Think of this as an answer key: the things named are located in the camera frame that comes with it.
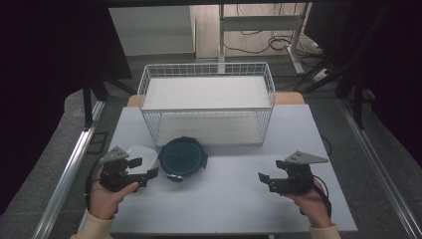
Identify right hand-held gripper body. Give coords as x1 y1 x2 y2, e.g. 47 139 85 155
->
268 150 329 195

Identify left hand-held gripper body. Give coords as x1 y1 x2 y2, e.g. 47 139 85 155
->
99 145 149 193

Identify white rectangular plastic container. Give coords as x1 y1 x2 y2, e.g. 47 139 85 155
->
126 144 160 176

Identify round dark-lidded glass container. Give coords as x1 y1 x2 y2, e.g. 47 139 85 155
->
157 135 209 183

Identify white wire rack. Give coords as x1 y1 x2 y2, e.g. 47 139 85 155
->
136 62 277 147

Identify person's left hand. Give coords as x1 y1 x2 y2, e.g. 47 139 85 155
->
89 167 140 221

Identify person's right hand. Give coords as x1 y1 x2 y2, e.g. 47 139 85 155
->
281 179 333 229

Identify black metal stand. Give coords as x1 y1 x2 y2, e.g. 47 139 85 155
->
298 58 376 131
82 74 137 131

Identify white power strip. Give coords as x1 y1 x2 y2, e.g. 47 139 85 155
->
313 68 333 84

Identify dark curtain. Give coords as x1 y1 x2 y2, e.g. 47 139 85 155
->
0 0 134 215
303 0 422 167

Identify white cabinet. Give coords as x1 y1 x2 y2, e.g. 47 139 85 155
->
107 5 197 58

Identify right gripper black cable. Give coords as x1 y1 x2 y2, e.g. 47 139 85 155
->
311 174 333 219

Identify aluminium rail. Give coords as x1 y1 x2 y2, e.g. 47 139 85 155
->
31 99 107 239
337 97 422 239

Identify black floor cables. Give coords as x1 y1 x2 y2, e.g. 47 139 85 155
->
222 29 329 62

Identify white metal desk frame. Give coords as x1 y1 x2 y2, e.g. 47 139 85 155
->
217 2 314 75

